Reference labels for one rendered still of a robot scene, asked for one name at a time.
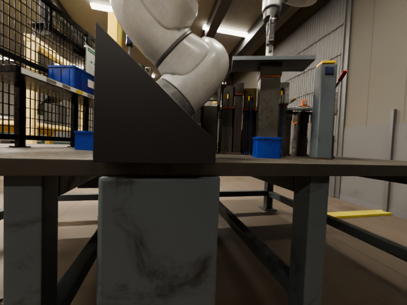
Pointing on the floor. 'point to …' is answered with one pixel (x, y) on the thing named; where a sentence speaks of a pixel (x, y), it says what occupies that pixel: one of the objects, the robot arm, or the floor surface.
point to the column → (157, 240)
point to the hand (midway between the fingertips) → (269, 54)
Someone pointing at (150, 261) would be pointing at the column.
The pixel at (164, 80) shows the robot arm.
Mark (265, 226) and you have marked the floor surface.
